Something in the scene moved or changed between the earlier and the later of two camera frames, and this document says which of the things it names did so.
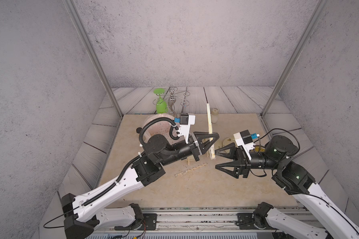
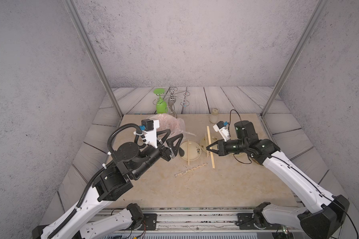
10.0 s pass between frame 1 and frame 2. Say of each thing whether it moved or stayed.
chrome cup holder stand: stayed
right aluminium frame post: stayed
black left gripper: moved
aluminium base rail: stayed
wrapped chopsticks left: stayed
